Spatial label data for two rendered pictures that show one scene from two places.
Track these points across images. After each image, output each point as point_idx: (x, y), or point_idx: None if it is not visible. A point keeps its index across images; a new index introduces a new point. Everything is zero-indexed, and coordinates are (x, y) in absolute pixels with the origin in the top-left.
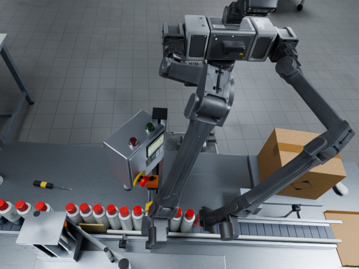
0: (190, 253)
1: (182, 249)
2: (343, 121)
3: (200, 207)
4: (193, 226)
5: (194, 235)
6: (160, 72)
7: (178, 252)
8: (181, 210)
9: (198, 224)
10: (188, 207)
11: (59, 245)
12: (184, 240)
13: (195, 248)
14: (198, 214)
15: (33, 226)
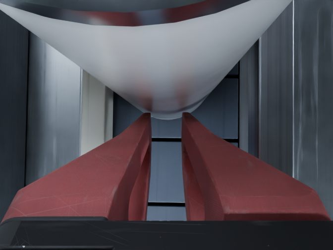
0: (43, 128)
1: (66, 84)
2: None
3: (330, 202)
4: (130, 125)
5: (87, 146)
6: None
7: (51, 55)
8: (305, 77)
9: (48, 186)
10: (330, 120)
11: None
12: (82, 71)
13: (69, 161)
14: (286, 199)
15: None
